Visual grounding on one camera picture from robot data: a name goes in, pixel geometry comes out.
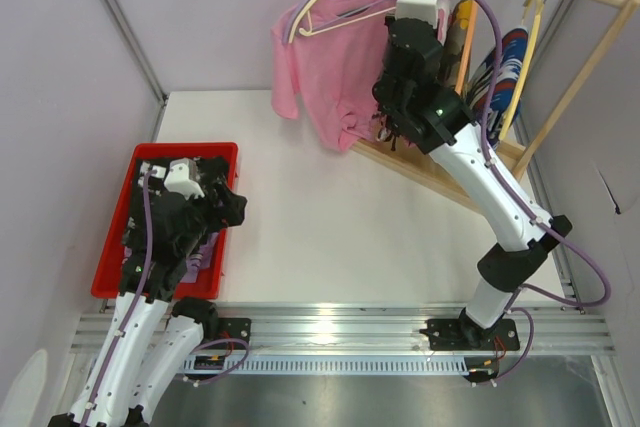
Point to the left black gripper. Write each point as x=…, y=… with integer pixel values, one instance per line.
x=220, y=192

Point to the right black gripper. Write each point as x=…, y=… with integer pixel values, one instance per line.
x=400, y=65

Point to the pink camouflage trousers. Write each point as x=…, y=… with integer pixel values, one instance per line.
x=405, y=109

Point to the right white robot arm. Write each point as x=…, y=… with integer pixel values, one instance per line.
x=524, y=231

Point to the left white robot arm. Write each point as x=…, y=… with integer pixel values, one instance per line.
x=176, y=206

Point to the green yellow camouflage trousers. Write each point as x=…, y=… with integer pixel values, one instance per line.
x=453, y=46

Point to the orange hanger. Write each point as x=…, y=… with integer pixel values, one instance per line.
x=467, y=47

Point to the cream hanger right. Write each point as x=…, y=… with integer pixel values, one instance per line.
x=526, y=63

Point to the pink t-shirt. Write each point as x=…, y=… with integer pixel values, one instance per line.
x=333, y=72

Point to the blue red white shorts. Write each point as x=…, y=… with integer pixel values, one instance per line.
x=514, y=45

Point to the wooden clothes rack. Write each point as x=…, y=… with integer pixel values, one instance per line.
x=412, y=165

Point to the red plastic bin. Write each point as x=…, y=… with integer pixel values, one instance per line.
x=208, y=282

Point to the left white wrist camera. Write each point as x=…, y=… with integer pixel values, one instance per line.
x=182, y=178

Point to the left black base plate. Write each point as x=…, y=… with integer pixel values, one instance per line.
x=235, y=328

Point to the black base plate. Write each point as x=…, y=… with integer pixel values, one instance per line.
x=452, y=334
x=235, y=328

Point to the aluminium mounting rail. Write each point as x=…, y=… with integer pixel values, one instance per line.
x=361, y=329

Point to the white slotted cable duct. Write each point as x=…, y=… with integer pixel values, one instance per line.
x=325, y=365

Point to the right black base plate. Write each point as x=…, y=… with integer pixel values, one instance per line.
x=452, y=334

